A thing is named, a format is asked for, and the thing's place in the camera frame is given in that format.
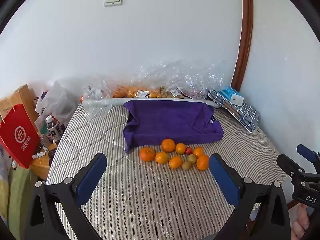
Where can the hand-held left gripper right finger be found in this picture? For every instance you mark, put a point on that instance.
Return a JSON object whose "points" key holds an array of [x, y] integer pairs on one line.
{"points": [[222, 177]]}

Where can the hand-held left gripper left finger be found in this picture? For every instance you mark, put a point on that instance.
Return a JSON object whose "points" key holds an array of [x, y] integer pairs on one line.
{"points": [[91, 177]]}

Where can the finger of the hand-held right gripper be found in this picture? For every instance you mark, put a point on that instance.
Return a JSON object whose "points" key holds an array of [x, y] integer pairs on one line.
{"points": [[308, 153], [290, 165]]}

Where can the small orange mandarin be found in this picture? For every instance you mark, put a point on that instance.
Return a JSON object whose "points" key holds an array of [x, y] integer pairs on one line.
{"points": [[180, 148], [161, 157], [198, 152], [175, 162]]}

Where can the small yellow-green fruit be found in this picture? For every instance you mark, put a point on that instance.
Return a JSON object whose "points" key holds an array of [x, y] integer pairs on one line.
{"points": [[186, 165], [192, 158]]}

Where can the small red fruit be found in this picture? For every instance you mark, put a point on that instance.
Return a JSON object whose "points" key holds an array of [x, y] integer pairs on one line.
{"points": [[188, 150]]}

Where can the purple towel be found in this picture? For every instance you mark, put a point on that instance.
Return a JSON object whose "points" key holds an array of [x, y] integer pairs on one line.
{"points": [[170, 120]]}

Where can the clear bag of red fruits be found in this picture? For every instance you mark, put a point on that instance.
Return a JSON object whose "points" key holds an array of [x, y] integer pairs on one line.
{"points": [[192, 93]]}

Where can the bag of orange-red fruits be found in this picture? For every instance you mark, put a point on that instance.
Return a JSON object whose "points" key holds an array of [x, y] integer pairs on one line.
{"points": [[120, 91]]}

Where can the labelled bag of yellow fruits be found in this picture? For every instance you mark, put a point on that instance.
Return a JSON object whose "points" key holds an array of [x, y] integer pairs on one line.
{"points": [[166, 93]]}

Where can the person's right hand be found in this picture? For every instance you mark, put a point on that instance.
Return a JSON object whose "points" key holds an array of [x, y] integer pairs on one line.
{"points": [[301, 222]]}

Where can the wooden side table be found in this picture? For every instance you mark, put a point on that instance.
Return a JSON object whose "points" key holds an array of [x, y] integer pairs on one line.
{"points": [[42, 167]]}

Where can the dark drink bottle white cap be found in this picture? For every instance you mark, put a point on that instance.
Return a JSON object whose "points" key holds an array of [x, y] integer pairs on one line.
{"points": [[53, 130]]}

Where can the grey checkered cloth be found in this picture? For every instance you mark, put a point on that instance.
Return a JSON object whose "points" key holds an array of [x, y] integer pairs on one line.
{"points": [[247, 117]]}

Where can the brown stick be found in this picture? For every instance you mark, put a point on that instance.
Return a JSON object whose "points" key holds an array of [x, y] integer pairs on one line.
{"points": [[231, 108]]}

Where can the crumpled clear plastic bag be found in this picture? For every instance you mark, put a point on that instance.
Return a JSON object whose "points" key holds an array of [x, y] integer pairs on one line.
{"points": [[96, 105]]}

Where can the yellow-green cloth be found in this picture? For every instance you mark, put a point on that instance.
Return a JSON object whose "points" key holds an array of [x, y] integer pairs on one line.
{"points": [[20, 200]]}

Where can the small white box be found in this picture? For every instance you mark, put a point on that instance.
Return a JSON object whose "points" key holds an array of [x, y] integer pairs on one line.
{"points": [[237, 99]]}

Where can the white tube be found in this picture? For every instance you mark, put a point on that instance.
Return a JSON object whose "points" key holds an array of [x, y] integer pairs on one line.
{"points": [[117, 101]]}

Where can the translucent white plastic bag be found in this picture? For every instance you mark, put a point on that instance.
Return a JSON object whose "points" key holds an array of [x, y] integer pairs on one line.
{"points": [[57, 102]]}

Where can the red paper bag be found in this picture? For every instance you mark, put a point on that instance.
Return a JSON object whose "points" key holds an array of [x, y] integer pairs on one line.
{"points": [[17, 135]]}

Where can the blue tissue pack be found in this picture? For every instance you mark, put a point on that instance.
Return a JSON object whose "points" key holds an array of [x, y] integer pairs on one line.
{"points": [[227, 91]]}

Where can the labelled bag of small oranges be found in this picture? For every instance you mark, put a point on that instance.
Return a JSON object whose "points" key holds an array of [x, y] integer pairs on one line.
{"points": [[135, 91]]}

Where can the brown wooden door frame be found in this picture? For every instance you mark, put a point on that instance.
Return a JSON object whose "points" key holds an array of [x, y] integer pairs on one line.
{"points": [[246, 42]]}

